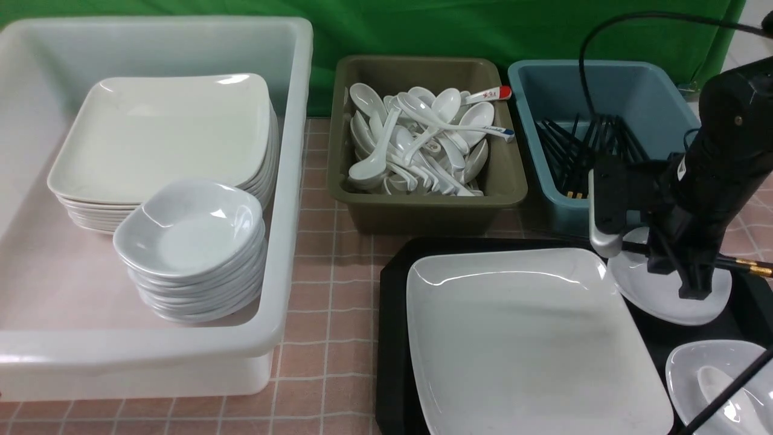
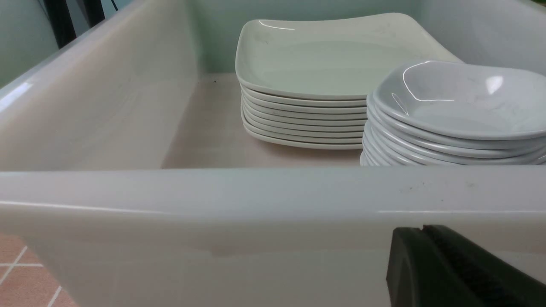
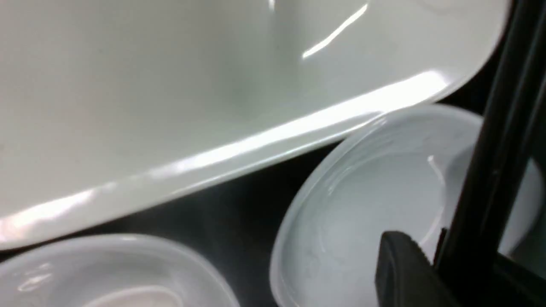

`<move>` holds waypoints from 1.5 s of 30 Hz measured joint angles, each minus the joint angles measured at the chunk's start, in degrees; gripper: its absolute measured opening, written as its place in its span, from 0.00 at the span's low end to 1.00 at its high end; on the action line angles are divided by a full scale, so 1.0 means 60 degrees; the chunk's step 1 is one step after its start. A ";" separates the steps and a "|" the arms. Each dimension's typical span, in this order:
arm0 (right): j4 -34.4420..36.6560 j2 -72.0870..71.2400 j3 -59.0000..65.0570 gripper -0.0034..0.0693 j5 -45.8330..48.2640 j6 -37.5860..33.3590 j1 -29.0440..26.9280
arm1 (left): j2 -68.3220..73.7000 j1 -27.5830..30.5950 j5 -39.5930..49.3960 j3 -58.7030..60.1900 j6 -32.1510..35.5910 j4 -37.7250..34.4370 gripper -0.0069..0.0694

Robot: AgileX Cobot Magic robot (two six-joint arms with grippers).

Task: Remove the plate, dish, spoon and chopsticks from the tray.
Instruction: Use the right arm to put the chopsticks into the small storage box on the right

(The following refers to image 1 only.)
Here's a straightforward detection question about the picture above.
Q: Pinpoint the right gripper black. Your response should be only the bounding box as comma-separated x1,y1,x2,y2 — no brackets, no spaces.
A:
588,152,740,300

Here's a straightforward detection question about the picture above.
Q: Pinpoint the white bowl tray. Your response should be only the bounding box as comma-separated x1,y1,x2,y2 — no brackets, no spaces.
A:
666,340,772,434
607,251,732,327

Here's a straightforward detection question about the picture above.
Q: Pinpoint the large white square plate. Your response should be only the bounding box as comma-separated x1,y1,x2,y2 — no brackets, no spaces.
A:
406,248,674,434

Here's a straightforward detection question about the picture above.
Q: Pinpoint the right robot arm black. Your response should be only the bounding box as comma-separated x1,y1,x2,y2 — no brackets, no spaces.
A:
588,58,772,300

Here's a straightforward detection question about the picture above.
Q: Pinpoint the top stacked square plate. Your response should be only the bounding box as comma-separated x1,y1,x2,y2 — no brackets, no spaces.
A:
47,72,273,204

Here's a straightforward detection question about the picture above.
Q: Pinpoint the black serving tray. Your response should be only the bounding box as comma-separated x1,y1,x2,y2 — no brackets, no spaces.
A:
374,236,772,434

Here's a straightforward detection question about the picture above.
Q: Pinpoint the pile of black chopsticks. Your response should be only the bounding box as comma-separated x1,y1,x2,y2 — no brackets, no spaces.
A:
534,115,649,200

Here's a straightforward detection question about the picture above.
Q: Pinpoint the blue chopstick bin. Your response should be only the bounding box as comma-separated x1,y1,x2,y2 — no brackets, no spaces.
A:
508,60,699,235

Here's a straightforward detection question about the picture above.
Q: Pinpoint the red tipped white spoon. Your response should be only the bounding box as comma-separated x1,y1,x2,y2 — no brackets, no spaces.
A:
461,86,513,106

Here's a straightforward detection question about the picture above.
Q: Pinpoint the olive green spoon bin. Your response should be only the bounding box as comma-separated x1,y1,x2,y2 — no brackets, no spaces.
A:
327,56,529,237

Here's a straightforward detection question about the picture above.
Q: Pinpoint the green backdrop cloth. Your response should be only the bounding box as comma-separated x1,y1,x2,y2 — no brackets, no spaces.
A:
2,1,745,117

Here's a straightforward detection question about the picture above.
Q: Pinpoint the pile of white spoons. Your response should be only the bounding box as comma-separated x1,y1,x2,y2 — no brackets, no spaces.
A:
346,83,505,196

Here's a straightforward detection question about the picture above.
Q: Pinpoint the pink checked tablecloth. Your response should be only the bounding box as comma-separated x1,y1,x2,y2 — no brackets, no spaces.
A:
2,118,771,434

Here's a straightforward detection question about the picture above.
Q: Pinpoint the stack of white bowls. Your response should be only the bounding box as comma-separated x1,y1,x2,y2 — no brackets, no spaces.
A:
127,223,268,324

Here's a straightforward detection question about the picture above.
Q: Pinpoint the top stacked white bowl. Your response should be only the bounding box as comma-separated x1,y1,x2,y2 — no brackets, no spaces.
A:
113,179,263,279

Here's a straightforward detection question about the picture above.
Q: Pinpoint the large white plastic tub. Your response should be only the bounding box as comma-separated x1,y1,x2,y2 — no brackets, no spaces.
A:
2,16,313,402

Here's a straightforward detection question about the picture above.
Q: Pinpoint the stack of square plates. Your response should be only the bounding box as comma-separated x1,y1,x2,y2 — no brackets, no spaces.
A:
54,108,281,235

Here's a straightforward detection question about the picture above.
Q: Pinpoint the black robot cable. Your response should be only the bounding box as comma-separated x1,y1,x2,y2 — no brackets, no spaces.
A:
579,10,773,118

